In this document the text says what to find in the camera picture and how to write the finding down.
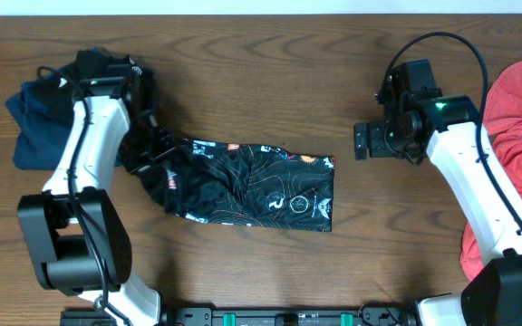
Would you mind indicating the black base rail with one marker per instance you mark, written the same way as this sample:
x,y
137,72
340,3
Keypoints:
x,y
370,314

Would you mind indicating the folded navy blue shirt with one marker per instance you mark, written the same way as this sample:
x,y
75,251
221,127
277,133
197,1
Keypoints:
x,y
30,131

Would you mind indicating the black orange patterned jersey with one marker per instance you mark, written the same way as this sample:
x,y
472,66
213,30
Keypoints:
x,y
237,184

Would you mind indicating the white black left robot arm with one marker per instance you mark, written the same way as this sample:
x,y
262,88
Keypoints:
x,y
75,238

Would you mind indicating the folded black shirt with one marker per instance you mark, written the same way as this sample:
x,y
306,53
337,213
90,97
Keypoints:
x,y
140,100

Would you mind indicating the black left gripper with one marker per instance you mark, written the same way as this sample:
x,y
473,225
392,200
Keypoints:
x,y
150,148

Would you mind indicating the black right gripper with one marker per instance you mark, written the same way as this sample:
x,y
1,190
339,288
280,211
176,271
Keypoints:
x,y
378,147

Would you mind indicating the red t-shirt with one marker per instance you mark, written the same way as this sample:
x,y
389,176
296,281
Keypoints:
x,y
515,149

